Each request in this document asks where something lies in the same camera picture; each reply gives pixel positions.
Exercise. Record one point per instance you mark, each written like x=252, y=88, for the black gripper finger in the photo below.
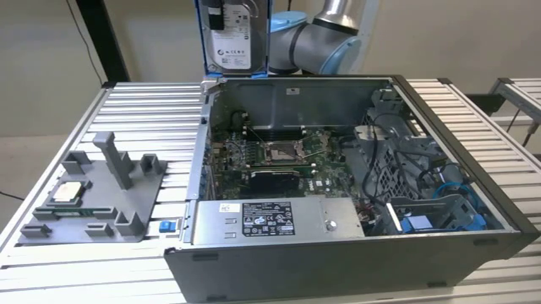
x=217, y=16

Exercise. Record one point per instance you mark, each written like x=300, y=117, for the hard disk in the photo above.
x=233, y=47

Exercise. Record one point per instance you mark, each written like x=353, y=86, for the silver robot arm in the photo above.
x=309, y=41

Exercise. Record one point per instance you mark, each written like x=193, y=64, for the metal disk bay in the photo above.
x=448, y=206

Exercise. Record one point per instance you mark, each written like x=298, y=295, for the CPU socket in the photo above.
x=281, y=153

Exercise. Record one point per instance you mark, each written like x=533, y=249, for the black graphics card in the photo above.
x=274, y=182

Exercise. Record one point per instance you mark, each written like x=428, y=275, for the green motherboard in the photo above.
x=329, y=177

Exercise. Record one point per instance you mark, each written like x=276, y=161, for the gray parts rack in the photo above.
x=102, y=196

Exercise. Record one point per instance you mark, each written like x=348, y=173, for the CPU with silver lid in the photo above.
x=69, y=192

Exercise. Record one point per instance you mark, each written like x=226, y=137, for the metal drive cage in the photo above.
x=393, y=177

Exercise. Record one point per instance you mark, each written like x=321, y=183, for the gray power supply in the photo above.
x=208, y=228

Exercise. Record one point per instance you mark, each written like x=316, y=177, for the small blue clip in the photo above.
x=166, y=226

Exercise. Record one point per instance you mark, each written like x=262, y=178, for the green RAM stick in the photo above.
x=86, y=210

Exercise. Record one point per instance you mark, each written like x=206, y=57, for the metal slat side table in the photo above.
x=524, y=88

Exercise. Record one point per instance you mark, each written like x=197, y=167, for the black open PC case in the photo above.
x=296, y=275

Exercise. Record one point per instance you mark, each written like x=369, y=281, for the black post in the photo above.
x=106, y=47

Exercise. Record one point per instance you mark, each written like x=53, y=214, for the black table bracket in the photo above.
x=487, y=104

